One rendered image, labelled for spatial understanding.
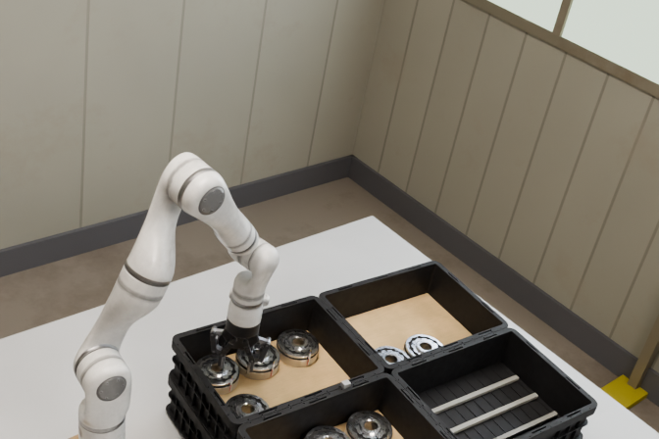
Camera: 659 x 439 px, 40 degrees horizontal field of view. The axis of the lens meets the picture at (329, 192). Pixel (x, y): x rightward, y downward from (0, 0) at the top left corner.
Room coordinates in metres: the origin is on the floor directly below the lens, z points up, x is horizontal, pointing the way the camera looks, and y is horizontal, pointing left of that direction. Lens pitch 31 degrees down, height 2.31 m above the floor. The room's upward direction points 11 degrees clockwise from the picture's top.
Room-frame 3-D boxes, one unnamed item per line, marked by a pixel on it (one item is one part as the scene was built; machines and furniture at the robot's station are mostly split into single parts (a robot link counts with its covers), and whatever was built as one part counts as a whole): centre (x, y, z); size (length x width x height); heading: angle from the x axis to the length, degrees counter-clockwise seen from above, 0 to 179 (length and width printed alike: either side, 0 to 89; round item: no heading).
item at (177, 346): (1.57, 0.04, 0.92); 0.40 x 0.30 x 0.02; 130
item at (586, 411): (1.60, -0.46, 0.92); 0.40 x 0.30 x 0.02; 130
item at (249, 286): (1.56, 0.12, 1.15); 0.09 x 0.07 x 0.15; 56
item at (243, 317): (1.58, 0.13, 1.05); 0.11 x 0.09 x 0.06; 1
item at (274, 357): (1.63, 0.09, 0.86); 0.10 x 0.10 x 0.01
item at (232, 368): (1.56, 0.17, 0.86); 0.10 x 0.10 x 0.01
